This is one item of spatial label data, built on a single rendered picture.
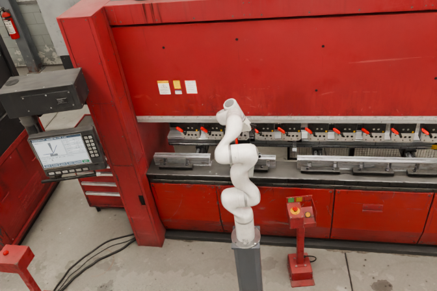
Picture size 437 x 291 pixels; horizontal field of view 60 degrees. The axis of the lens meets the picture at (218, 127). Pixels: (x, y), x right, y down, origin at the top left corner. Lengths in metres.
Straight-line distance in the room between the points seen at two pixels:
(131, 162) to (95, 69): 0.85
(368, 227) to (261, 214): 0.90
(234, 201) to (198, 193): 1.15
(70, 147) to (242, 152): 1.38
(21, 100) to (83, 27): 0.62
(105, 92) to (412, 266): 2.90
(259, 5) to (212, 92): 0.74
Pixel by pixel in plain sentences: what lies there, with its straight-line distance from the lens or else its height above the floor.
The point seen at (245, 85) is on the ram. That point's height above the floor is 1.67.
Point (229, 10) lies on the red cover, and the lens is 2.53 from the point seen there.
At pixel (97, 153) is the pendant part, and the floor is 1.39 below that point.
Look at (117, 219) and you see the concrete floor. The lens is 4.32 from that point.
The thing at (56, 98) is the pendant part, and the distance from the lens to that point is 2.69.
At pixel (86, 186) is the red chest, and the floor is 0.43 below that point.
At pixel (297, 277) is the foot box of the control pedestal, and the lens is 3.53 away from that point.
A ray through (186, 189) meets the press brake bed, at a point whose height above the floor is 0.70.
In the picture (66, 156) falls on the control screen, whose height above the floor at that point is 1.40.
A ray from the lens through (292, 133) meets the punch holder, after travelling 2.97.
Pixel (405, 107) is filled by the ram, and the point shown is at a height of 1.48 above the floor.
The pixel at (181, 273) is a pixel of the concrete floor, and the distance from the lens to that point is 3.71.
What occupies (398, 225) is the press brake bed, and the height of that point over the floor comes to 0.38.
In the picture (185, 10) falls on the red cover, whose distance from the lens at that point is 2.59.
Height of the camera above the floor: 3.01
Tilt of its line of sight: 35 degrees down
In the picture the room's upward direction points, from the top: 8 degrees counter-clockwise
